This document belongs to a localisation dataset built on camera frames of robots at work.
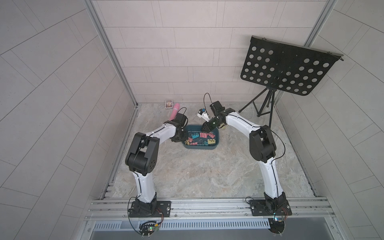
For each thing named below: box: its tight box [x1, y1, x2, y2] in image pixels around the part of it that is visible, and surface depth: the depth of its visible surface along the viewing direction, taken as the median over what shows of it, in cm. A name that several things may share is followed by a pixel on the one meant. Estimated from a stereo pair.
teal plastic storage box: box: [194, 125, 220, 150], surface depth 95 cm
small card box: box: [164, 99, 173, 110], surface depth 114 cm
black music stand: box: [238, 35, 345, 127], surface depth 78 cm
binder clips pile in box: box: [184, 132, 216, 146], surface depth 95 cm
